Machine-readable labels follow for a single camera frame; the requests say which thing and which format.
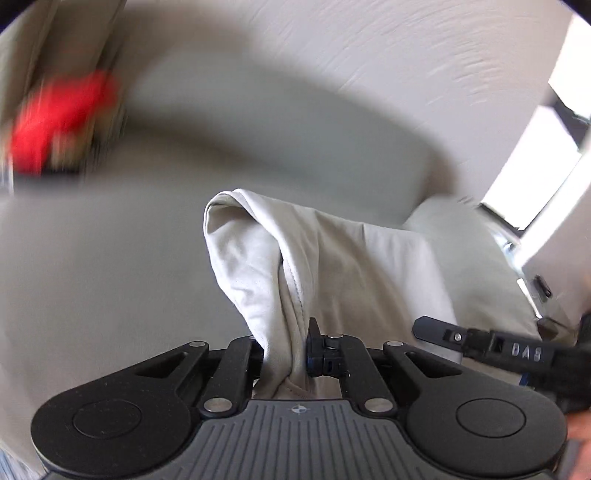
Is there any tan cushion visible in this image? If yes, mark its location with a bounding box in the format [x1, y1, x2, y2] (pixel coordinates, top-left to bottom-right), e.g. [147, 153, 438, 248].
[0, 0, 126, 121]

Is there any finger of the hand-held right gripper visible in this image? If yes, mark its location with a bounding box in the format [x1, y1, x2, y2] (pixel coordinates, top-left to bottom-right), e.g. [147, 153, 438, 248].
[412, 316, 476, 357]

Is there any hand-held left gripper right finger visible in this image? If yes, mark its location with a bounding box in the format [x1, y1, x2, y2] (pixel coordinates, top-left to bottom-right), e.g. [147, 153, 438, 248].
[305, 316, 460, 414]

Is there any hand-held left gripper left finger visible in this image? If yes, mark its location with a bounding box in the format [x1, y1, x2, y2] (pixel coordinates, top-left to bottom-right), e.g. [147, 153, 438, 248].
[134, 336, 265, 414]

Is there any grey sofa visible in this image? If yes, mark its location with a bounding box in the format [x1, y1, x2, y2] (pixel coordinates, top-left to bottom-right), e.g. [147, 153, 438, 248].
[0, 0, 573, 462]

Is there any red garment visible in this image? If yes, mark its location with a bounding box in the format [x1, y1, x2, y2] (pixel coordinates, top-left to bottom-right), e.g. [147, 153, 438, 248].
[9, 71, 117, 176]

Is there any white t-shirt with script print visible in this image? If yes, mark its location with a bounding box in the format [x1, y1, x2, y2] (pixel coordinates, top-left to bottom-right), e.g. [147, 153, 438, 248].
[203, 188, 459, 400]

